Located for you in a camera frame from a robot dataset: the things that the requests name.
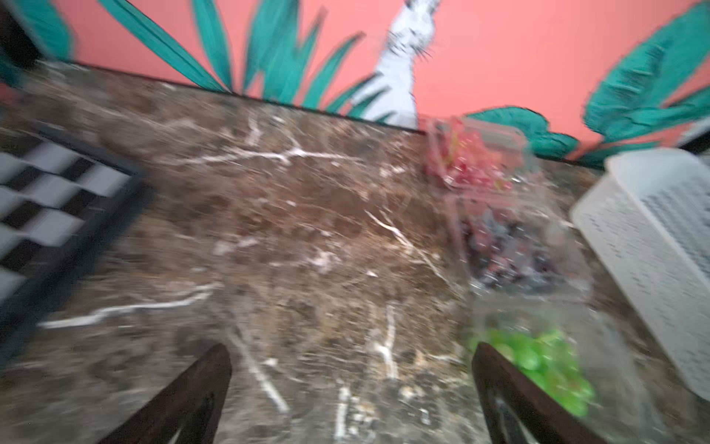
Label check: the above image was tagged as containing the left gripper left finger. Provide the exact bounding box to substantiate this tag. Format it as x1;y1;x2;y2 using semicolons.
101;343;232;443

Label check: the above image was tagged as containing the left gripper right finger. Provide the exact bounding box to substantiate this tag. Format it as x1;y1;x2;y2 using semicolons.
471;342;604;443

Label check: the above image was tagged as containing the green grape bunch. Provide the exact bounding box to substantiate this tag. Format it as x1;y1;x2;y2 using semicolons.
465;329;596;418

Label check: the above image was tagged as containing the white plastic perforated basket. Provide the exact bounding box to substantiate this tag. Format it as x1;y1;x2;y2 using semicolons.
569;148;709;399

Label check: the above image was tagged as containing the clear plastic clamshell container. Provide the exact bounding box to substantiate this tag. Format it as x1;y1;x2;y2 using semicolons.
423;118;541;196

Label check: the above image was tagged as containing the red grape bunch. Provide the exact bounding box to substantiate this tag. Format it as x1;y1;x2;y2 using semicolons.
423;118;514;192

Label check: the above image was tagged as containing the black white checkerboard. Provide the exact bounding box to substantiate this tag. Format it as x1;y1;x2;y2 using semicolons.
1;127;153;366

